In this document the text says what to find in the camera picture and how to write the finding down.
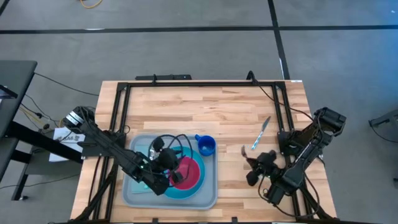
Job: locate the light blue plastic knife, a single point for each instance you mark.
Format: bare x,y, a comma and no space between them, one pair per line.
260,133

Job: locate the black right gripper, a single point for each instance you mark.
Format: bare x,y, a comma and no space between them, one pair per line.
267,165

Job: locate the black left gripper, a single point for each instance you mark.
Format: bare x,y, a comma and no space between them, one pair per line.
168,160

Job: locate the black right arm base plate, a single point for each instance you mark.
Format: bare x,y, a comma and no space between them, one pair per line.
284,138

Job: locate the blue plastic mug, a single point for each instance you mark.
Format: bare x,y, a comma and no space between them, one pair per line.
207,146

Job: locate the red plastic bowl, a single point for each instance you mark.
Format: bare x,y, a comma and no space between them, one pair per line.
189,177

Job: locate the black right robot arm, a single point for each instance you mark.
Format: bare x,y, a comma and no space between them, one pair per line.
298,161

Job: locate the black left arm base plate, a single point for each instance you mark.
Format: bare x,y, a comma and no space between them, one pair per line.
90,151

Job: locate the white paper sheet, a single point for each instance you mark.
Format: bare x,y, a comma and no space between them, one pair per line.
62,155

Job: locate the teal plastic plate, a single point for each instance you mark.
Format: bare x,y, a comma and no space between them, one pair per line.
186,194

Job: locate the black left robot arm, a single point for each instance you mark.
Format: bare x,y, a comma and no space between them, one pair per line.
109,144

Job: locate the black aluminium table frame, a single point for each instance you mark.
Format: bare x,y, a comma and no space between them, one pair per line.
202,84

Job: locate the black power strip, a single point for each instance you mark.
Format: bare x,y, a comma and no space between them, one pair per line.
164,77

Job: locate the grey plastic tray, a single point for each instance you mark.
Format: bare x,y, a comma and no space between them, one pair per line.
174,204

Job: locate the black desk leg frame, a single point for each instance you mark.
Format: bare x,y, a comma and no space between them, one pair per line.
46,143

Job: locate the grey desk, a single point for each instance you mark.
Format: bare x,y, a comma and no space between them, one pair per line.
15,81

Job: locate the white table tag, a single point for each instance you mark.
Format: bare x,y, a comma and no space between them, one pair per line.
296,81

